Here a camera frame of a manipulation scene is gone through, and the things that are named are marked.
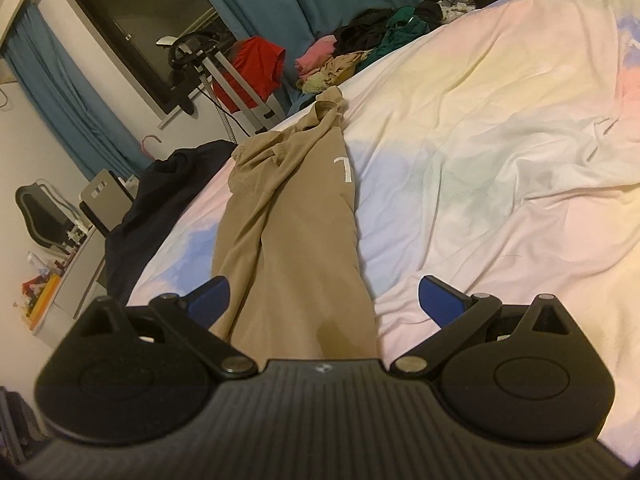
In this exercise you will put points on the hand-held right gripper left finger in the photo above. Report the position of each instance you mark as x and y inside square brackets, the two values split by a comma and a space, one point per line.
[210, 302]

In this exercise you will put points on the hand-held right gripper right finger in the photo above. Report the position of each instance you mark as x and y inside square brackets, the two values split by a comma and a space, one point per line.
[441, 304]

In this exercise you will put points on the tan pants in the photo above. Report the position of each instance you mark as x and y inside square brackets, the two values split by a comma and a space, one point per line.
[295, 240]

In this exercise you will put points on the pink clothes hanger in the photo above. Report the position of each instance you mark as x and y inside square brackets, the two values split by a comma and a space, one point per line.
[150, 139]

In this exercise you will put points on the dark navy garment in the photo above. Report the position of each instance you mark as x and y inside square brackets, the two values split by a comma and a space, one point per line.
[150, 200]

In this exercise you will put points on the white desk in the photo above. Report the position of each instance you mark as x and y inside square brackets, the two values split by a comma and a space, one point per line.
[82, 280]

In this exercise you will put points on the grey slotted panel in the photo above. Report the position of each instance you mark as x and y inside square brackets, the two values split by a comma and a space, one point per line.
[102, 195]

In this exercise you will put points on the colourful desk clutter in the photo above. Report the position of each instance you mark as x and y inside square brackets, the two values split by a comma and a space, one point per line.
[40, 290]

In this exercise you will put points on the pastel bed blanket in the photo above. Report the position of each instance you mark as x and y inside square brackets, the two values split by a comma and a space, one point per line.
[475, 135]

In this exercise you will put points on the grey office chair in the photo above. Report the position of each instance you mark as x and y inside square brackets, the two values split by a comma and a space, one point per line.
[40, 215]

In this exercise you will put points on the exercise machine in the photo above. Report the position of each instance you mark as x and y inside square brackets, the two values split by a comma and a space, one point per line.
[210, 67]

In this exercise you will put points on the red garment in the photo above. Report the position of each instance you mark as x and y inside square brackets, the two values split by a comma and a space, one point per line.
[252, 67]

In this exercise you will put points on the crumpled beige garment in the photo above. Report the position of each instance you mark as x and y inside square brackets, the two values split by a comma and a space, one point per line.
[335, 67]

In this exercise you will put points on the narrow blue curtain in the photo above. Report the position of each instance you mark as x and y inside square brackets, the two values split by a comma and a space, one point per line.
[60, 85]

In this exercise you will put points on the pink garment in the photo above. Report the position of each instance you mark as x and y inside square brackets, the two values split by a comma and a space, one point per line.
[312, 55]

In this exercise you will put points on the green garment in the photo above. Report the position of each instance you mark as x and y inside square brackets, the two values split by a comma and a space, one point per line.
[400, 35]

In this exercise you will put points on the dark window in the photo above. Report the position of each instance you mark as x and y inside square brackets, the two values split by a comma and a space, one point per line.
[140, 25]

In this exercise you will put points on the black garment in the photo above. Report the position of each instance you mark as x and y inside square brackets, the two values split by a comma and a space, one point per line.
[365, 27]

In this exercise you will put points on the white patterned cloth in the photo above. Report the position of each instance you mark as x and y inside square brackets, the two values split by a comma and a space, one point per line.
[456, 7]

